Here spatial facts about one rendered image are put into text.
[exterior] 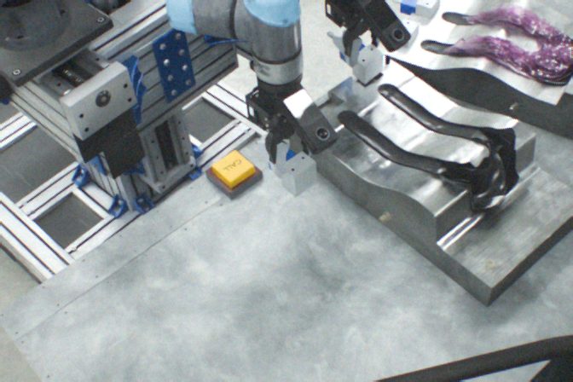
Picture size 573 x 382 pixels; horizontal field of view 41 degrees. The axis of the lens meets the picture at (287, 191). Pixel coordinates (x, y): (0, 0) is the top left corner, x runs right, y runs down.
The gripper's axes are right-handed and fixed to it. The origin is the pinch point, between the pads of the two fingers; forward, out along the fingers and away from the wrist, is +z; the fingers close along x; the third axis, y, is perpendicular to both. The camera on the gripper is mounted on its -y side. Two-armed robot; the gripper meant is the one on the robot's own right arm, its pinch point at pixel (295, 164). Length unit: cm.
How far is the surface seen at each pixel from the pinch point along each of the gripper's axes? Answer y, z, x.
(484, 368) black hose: -44.6, 6.0, 3.2
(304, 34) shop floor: 116, 95, -100
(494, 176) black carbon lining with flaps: -21.5, 7.4, -27.3
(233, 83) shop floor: 114, 95, -62
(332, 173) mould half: 1.7, 11.7, -10.0
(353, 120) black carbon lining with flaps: 5.5, 6.7, -18.9
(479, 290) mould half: -33.5, 12.0, -10.0
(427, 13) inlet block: 19, 8, -55
